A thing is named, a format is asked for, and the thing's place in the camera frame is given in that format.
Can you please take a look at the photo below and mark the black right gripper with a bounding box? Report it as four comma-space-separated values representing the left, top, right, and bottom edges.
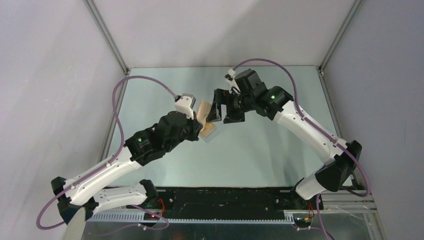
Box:
206, 88, 255, 124

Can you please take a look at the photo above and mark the beige leather card holder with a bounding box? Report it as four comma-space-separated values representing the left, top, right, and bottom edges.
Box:
196, 99, 212, 125

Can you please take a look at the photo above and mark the orange credit card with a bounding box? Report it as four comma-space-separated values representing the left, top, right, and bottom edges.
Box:
199, 122, 216, 138

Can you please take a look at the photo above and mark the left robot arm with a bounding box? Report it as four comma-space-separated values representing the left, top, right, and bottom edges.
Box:
51, 111, 204, 224

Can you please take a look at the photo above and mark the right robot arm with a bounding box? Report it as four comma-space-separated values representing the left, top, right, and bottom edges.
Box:
206, 69, 362, 209

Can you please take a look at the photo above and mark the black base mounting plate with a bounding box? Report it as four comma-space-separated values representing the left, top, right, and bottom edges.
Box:
141, 187, 324, 220

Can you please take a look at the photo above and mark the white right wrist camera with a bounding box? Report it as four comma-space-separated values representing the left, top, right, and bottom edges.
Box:
224, 68, 236, 84

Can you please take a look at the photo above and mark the grey slotted cable duct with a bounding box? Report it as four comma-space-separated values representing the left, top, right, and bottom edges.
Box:
88, 211, 295, 225

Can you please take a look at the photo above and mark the left aluminium frame post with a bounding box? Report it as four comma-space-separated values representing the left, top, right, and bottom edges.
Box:
83, 0, 129, 75

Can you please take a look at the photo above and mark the aluminium frame post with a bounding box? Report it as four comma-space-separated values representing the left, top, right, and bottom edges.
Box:
318, 0, 364, 73
83, 0, 129, 75

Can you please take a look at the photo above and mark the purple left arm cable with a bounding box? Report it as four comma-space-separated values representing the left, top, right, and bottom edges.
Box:
36, 75, 180, 231

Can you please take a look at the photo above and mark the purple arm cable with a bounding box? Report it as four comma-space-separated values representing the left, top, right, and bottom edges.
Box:
36, 75, 180, 231
231, 58, 372, 198

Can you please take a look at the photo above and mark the right aluminium frame post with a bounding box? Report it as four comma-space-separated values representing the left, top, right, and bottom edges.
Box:
318, 0, 364, 73

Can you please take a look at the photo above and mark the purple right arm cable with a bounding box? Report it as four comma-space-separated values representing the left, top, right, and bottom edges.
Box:
231, 58, 372, 198

